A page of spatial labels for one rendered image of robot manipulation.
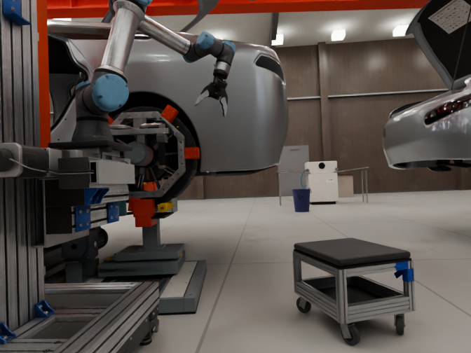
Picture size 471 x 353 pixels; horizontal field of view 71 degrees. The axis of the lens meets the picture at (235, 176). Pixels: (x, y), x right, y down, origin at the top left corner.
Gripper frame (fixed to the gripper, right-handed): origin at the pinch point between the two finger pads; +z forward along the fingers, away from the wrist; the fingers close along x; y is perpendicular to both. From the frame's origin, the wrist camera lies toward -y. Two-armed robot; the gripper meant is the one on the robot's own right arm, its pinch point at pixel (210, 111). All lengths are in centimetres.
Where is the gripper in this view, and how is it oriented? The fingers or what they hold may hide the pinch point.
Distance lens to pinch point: 158.3
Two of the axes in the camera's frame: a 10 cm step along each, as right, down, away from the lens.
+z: -2.7, 9.6, -1.1
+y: -3.7, 0.0, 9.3
